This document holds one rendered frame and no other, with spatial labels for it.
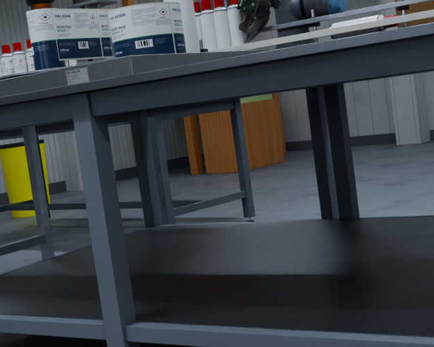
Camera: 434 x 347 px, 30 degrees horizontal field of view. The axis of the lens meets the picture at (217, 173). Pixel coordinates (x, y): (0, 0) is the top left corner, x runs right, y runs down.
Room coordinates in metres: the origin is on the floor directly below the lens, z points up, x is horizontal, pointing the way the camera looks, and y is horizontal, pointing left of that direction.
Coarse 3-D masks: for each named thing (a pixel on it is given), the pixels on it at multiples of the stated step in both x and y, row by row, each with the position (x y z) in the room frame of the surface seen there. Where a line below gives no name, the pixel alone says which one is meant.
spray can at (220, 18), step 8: (216, 0) 2.71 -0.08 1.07; (216, 8) 2.71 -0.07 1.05; (224, 8) 2.71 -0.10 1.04; (216, 16) 2.71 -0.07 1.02; (224, 16) 2.71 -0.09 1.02; (216, 24) 2.71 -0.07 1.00; (224, 24) 2.70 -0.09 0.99; (216, 32) 2.72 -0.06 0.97; (224, 32) 2.70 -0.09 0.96; (216, 40) 2.72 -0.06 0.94; (224, 40) 2.70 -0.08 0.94
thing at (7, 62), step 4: (4, 48) 3.31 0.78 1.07; (8, 48) 3.32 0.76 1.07; (4, 52) 3.31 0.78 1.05; (8, 52) 3.32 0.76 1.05; (4, 56) 3.30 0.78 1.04; (8, 56) 3.31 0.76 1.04; (4, 60) 3.30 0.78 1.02; (8, 60) 3.30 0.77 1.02; (4, 64) 3.31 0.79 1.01; (8, 64) 3.30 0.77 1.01; (12, 64) 3.31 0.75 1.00; (4, 68) 3.31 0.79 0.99; (8, 68) 3.30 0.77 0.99; (12, 68) 3.31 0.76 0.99; (4, 72) 3.31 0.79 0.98; (8, 72) 3.30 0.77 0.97; (12, 72) 3.31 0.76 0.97
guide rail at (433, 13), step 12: (420, 12) 2.31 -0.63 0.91; (432, 12) 2.29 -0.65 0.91; (360, 24) 2.41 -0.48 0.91; (372, 24) 2.39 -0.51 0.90; (384, 24) 2.37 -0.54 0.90; (288, 36) 2.55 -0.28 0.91; (300, 36) 2.52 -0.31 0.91; (312, 36) 2.50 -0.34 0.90; (228, 48) 2.68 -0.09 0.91; (240, 48) 2.65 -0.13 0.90; (252, 48) 2.63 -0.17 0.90
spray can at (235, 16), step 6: (234, 0) 2.69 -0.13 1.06; (234, 6) 2.68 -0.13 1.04; (228, 12) 2.69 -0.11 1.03; (234, 12) 2.68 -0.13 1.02; (240, 12) 2.69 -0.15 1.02; (228, 18) 2.70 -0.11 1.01; (234, 18) 2.68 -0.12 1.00; (240, 18) 2.69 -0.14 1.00; (234, 24) 2.68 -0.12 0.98; (234, 30) 2.68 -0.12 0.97; (240, 30) 2.68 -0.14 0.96; (234, 36) 2.69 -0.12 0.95; (240, 36) 2.68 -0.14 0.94; (234, 42) 2.69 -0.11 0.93; (240, 42) 2.68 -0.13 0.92; (246, 42) 2.70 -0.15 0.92
